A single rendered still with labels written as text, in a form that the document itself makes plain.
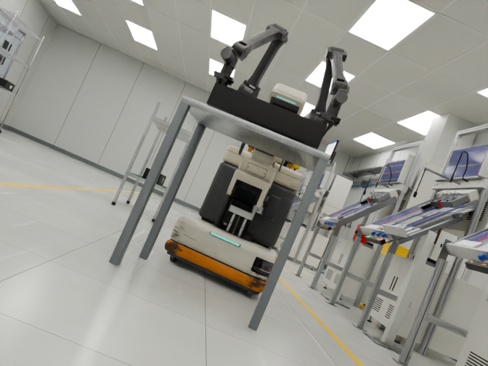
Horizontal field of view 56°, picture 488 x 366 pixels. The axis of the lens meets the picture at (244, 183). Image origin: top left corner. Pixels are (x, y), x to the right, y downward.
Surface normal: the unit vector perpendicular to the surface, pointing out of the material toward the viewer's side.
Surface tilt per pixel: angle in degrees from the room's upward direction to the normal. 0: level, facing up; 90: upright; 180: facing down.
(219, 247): 90
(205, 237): 90
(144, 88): 90
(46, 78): 90
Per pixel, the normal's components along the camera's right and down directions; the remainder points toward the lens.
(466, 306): 0.09, -0.03
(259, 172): -0.14, 0.03
